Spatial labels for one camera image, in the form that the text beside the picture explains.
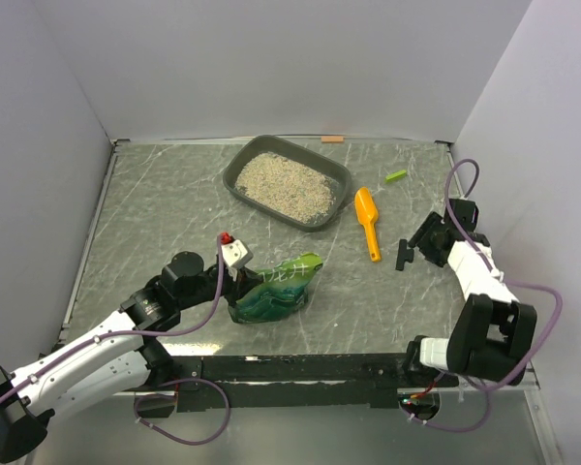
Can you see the beige cat litter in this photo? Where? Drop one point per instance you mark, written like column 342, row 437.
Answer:
column 287, row 187

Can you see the green litter bag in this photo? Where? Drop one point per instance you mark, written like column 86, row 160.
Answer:
column 272, row 294

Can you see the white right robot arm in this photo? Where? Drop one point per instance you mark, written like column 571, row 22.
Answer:
column 494, row 330

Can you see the small green block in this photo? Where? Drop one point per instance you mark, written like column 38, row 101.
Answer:
column 395, row 176

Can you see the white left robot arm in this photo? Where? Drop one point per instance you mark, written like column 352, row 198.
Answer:
column 120, row 353

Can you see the small orange block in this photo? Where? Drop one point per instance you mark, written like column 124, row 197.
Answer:
column 332, row 139

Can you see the dark grey litter box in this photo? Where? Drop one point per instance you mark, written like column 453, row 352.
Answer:
column 296, row 153

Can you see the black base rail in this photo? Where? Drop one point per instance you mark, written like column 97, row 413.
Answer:
column 375, row 380

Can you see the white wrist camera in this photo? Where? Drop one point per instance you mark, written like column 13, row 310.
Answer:
column 465, row 212
column 235, row 254

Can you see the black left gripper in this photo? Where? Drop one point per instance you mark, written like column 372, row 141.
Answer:
column 245, row 280

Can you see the black T-shaped bracket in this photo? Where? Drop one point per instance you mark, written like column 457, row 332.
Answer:
column 405, row 254

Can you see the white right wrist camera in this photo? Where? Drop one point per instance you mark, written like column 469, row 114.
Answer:
column 465, row 212

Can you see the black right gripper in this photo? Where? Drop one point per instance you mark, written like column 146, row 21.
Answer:
column 420, row 238

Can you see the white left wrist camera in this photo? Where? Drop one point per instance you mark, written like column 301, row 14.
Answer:
column 235, row 254

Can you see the yellow plastic scoop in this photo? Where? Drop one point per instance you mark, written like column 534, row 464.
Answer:
column 367, row 216

